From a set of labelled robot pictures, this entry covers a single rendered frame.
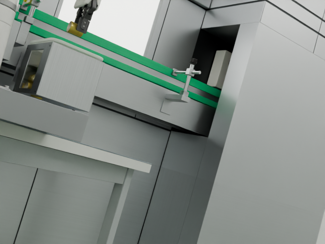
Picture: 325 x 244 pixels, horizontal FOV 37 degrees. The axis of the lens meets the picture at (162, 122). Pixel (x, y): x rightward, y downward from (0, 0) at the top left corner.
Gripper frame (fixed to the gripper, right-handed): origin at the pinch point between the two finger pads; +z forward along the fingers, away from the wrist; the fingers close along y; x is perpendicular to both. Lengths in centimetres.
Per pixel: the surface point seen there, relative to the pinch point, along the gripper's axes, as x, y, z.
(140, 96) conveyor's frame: 37.9, -23.7, 9.5
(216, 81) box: 81, -41, -12
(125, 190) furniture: 37, -11, 45
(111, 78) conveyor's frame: 24.1, -22.7, 7.4
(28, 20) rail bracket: -13.1, -9.8, 2.7
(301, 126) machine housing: 111, -13, -3
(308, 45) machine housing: 102, -12, -36
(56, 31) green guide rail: -0.4, -23.1, -0.4
